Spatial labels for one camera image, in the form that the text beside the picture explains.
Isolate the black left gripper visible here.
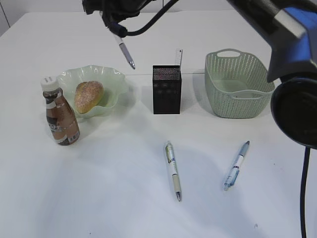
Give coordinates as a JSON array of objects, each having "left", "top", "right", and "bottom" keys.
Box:
[{"left": 82, "top": 0, "right": 151, "bottom": 22}]

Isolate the white grey click pen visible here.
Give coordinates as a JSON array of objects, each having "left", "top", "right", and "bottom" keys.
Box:
[{"left": 99, "top": 10, "right": 136, "bottom": 70}]

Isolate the clear plastic ruler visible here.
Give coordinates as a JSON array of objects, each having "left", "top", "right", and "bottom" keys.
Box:
[{"left": 174, "top": 49, "right": 183, "bottom": 67}]

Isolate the sugared bread loaf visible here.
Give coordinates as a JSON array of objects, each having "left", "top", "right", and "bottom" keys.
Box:
[{"left": 74, "top": 81, "right": 104, "bottom": 114}]

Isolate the brown plastic drink bottle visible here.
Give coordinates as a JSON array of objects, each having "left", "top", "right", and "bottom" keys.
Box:
[{"left": 41, "top": 77, "right": 80, "bottom": 146}]

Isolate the cream white click pen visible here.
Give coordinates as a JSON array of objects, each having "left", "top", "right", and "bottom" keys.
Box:
[{"left": 164, "top": 141, "right": 182, "bottom": 202}]

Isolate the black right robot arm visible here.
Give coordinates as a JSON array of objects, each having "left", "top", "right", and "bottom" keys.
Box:
[{"left": 229, "top": 0, "right": 317, "bottom": 149}]

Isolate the green wavy glass plate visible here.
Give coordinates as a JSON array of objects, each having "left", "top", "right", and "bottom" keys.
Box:
[{"left": 56, "top": 65, "right": 129, "bottom": 119}]

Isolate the black mesh pen holder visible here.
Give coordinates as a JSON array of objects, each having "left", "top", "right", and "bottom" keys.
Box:
[{"left": 153, "top": 65, "right": 182, "bottom": 115}]

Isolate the green plastic woven basket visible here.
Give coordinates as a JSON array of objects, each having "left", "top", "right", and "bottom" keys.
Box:
[{"left": 205, "top": 49, "right": 275, "bottom": 119}]

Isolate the light blue click pen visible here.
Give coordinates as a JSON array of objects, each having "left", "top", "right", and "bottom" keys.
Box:
[{"left": 223, "top": 141, "right": 250, "bottom": 191}]

